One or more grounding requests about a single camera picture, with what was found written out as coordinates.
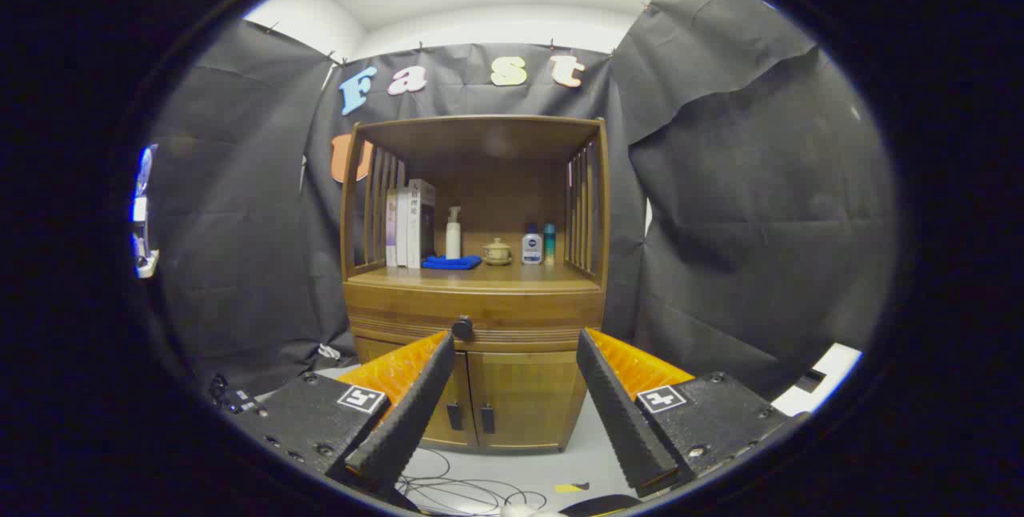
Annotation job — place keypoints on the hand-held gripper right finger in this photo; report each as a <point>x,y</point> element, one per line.
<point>620,413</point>

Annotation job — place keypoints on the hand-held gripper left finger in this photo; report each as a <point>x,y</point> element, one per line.
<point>412,413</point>

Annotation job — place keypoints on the black drawer knob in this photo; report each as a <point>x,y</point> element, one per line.
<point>462,328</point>

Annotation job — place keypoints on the wooden cabinet door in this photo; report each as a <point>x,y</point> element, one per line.
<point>462,377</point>
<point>532,397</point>

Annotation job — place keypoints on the wooden countertop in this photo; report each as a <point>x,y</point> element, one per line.
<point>512,275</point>

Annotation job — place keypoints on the wooden cabinet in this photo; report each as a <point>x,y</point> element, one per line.
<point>480,137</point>

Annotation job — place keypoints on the yellow floor tape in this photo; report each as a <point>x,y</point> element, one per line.
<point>570,488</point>

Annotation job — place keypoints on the blue cloth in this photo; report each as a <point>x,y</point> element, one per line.
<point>452,262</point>

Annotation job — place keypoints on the white pump bottle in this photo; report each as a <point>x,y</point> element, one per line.
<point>453,243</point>

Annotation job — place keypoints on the black power strip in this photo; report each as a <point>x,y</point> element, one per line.
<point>234,397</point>

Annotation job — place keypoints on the beige lidded teacup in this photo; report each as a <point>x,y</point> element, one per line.
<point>497,253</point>

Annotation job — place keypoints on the teal bottle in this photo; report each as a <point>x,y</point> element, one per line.
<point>550,245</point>

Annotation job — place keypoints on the white book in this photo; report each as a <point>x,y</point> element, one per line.
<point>402,229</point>

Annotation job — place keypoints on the white bottle with blue cap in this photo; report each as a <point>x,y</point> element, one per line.
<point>532,249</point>

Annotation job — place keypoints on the grey portrait cover book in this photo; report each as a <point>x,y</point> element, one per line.
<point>422,221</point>

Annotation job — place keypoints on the white board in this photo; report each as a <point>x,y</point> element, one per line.
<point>828,369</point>

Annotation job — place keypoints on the white wall device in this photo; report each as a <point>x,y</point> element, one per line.
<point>144,205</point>

